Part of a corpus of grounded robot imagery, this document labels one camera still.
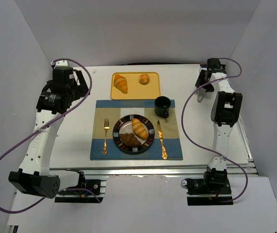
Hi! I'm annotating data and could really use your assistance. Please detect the brown chocolate croissant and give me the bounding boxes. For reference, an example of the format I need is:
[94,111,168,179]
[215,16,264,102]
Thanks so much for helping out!
[119,133,141,148]

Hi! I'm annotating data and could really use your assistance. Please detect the small striped croissant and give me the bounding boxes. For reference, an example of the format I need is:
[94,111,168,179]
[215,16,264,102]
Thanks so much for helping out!
[132,118,148,140]

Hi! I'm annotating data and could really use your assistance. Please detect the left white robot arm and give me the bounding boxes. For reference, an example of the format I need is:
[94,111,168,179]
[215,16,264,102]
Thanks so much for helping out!
[8,67,88,199]

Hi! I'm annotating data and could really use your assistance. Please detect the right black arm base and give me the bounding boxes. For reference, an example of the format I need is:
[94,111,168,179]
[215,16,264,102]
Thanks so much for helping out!
[181,169,233,206]

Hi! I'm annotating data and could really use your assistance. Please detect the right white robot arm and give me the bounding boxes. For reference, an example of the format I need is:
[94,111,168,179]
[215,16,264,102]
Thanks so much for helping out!
[195,58,242,184]

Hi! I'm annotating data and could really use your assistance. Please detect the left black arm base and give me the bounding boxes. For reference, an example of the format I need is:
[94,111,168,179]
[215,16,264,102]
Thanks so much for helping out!
[54,179,106,203]

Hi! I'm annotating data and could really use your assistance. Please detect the gold fork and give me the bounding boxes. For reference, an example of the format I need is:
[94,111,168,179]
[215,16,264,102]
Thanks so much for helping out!
[102,118,110,155]

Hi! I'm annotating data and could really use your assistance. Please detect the large striped croissant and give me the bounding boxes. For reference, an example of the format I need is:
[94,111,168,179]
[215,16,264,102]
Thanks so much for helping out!
[113,74,128,94]

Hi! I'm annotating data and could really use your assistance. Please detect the dark green mug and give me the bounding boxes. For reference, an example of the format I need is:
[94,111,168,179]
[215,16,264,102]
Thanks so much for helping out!
[154,96,171,118]

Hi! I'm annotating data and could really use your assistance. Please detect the round orange bun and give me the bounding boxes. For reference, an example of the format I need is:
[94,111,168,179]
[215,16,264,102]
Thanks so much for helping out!
[139,74,150,84]

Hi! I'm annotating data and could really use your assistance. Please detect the dark rimmed ceramic plate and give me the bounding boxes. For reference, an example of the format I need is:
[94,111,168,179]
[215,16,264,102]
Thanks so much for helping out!
[112,114,155,154]

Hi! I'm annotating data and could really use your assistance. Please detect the yellow plastic tray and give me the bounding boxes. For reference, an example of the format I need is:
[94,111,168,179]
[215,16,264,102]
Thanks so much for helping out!
[110,71,161,100]

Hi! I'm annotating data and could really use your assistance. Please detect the blue beige checked placemat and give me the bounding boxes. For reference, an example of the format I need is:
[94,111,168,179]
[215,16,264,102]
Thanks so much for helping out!
[90,100,183,160]

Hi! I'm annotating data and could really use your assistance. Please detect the gold knife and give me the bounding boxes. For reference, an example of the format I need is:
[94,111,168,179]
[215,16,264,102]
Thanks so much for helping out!
[157,120,168,160]

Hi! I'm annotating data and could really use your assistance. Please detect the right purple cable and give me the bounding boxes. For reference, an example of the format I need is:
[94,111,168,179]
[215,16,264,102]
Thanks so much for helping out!
[181,57,248,203]

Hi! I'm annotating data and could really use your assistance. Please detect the purple cable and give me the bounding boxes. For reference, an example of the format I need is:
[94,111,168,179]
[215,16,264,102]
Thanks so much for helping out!
[0,57,102,214]
[181,57,248,203]

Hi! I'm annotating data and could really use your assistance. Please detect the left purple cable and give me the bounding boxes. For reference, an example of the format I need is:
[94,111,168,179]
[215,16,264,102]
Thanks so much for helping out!
[0,57,102,214]

